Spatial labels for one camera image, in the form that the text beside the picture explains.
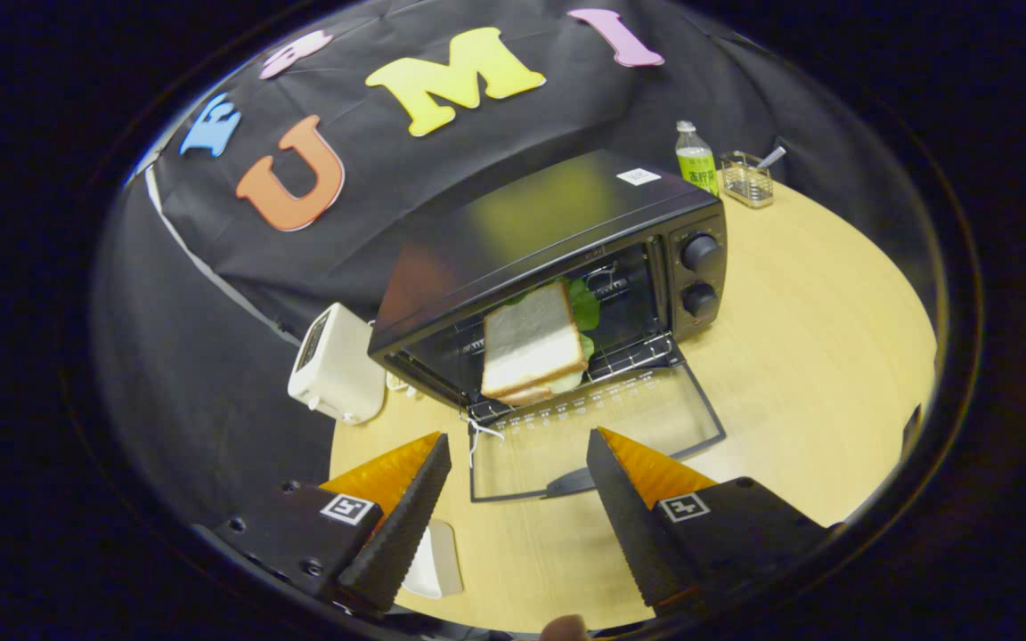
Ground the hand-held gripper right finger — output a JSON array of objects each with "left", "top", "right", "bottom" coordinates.
[{"left": 586, "top": 426, "right": 835, "bottom": 620}]

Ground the wire mesh utensil basket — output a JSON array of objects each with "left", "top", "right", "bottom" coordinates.
[{"left": 720, "top": 151, "right": 775, "bottom": 209}]

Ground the black toaster oven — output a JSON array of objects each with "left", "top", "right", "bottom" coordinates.
[{"left": 367, "top": 149, "right": 729, "bottom": 504}]

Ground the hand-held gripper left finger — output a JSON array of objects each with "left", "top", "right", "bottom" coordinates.
[{"left": 210, "top": 432, "right": 453, "bottom": 615}]

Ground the white rectangular tray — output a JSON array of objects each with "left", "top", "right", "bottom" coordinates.
[{"left": 402, "top": 519, "right": 465, "bottom": 600}]

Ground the lettuce bread sandwich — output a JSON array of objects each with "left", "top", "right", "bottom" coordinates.
[{"left": 480, "top": 278, "right": 601, "bottom": 408}]

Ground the green label drink bottle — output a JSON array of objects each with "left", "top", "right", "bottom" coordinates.
[{"left": 675, "top": 120, "right": 721, "bottom": 197}]

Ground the white string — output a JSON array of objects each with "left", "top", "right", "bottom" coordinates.
[{"left": 467, "top": 418, "right": 505, "bottom": 468}]

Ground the white bread toaster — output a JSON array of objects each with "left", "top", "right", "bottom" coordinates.
[{"left": 288, "top": 303, "right": 387, "bottom": 426}]

